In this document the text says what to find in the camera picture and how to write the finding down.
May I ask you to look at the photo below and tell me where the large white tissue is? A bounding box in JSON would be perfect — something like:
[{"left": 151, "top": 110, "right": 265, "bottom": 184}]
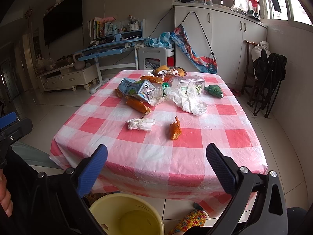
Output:
[{"left": 165, "top": 83, "right": 207, "bottom": 116}]

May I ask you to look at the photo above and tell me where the long orange peel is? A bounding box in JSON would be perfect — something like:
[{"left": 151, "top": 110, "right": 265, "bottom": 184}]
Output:
[{"left": 125, "top": 96, "right": 151, "bottom": 115}]

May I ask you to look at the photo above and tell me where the clear plastic food box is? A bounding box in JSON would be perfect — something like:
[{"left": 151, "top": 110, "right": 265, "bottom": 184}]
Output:
[{"left": 168, "top": 75, "right": 205, "bottom": 96}]

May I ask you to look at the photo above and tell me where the blue crushed drink carton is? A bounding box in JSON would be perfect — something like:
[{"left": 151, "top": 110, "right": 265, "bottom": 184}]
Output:
[{"left": 118, "top": 78, "right": 156, "bottom": 102}]

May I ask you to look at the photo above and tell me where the crushed clear water bottle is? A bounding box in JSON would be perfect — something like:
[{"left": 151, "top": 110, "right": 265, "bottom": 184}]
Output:
[{"left": 149, "top": 82, "right": 170, "bottom": 99}]

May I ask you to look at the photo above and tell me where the red white snack wrapper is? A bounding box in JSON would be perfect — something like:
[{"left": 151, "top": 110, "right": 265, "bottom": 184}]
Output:
[{"left": 156, "top": 70, "right": 180, "bottom": 82}]

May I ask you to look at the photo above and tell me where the yellow plastic trash bucket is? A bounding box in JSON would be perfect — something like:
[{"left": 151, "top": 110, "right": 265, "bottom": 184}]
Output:
[{"left": 90, "top": 193, "right": 165, "bottom": 235}]

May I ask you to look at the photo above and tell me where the person's left hand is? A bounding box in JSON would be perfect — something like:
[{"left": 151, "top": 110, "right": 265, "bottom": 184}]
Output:
[{"left": 0, "top": 169, "right": 13, "bottom": 217}]

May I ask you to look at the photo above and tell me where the colourful patterned slipper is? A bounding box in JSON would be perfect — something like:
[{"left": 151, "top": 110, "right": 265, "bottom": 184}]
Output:
[{"left": 168, "top": 210, "right": 206, "bottom": 235}]

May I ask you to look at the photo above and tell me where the pink checkered tablecloth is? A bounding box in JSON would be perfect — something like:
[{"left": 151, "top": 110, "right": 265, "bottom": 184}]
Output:
[{"left": 50, "top": 70, "right": 268, "bottom": 217}]

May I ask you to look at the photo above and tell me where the cream tv stand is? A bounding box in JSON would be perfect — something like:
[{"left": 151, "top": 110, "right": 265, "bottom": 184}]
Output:
[{"left": 36, "top": 64, "right": 98, "bottom": 92}]

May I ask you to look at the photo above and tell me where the green plush toy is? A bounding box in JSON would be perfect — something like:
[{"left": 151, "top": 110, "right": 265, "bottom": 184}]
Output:
[{"left": 204, "top": 85, "right": 224, "bottom": 99}]

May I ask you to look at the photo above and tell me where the pink kettlebell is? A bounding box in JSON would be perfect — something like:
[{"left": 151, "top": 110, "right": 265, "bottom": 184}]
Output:
[{"left": 73, "top": 52, "right": 85, "bottom": 70}]

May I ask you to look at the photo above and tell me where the wooden chair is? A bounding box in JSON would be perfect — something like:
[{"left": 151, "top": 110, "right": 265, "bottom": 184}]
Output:
[{"left": 241, "top": 40, "right": 258, "bottom": 98}]

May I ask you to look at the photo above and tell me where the black folding chair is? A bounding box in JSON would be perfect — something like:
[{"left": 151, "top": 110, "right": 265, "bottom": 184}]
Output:
[{"left": 252, "top": 49, "right": 288, "bottom": 118}]

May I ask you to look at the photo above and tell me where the colourful fabric bag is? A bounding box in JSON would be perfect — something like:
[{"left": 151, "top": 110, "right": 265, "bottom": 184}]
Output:
[{"left": 170, "top": 24, "right": 218, "bottom": 74}]

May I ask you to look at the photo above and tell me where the woven fruit basket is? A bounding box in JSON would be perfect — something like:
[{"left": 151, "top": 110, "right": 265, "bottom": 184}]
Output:
[{"left": 152, "top": 66, "right": 187, "bottom": 78}]

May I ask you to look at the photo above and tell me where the yellow mango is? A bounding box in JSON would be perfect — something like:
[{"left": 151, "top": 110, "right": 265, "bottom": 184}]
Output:
[{"left": 152, "top": 65, "right": 169, "bottom": 76}]

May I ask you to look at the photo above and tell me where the white stuffed bag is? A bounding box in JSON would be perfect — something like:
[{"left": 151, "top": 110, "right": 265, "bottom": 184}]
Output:
[{"left": 251, "top": 41, "right": 271, "bottom": 61}]

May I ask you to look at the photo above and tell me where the blue children's study desk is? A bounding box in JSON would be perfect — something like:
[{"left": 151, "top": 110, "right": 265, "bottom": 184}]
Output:
[{"left": 78, "top": 19, "right": 146, "bottom": 93}]

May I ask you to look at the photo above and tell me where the row of books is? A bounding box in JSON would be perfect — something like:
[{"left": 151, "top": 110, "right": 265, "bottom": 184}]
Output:
[{"left": 87, "top": 17, "right": 105, "bottom": 40}]

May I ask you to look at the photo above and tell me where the white plastic stool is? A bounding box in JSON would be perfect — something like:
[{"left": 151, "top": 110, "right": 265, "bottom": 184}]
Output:
[{"left": 137, "top": 47, "right": 168, "bottom": 70}]

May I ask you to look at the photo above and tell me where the white balcony cabinet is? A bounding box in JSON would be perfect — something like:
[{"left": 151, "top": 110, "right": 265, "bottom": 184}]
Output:
[{"left": 173, "top": 3, "right": 267, "bottom": 87}]

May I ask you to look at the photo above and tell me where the light blue crumpled cloth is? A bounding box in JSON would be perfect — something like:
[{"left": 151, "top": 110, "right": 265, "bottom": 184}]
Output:
[{"left": 144, "top": 32, "right": 174, "bottom": 49}]

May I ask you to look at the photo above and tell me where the wall mounted black television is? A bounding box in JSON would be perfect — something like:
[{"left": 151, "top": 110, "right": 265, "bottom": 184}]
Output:
[{"left": 43, "top": 0, "right": 83, "bottom": 45}]

